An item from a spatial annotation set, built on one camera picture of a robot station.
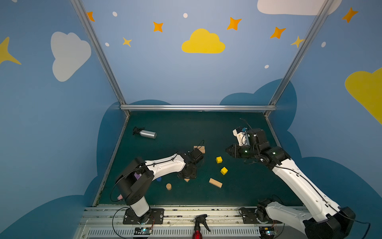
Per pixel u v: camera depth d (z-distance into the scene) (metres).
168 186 0.82
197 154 0.71
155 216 0.75
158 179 0.86
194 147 1.01
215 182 0.85
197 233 0.68
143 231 0.71
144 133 1.04
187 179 0.86
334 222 0.38
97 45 0.81
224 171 0.88
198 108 1.16
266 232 0.72
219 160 0.93
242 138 0.65
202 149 0.98
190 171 0.74
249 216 0.75
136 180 0.45
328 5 0.69
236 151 0.65
